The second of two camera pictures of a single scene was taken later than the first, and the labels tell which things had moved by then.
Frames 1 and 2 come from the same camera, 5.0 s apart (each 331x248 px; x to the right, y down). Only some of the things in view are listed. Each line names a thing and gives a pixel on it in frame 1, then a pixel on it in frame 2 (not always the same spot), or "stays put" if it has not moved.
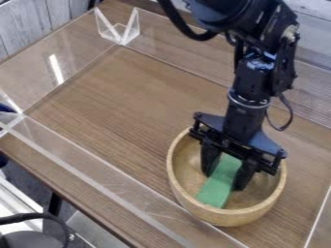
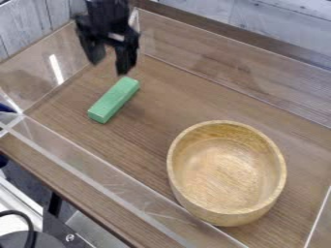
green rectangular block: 216,189 → 112,100
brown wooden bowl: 248,205 stays put
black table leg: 55,204 stays put
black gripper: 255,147 → 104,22
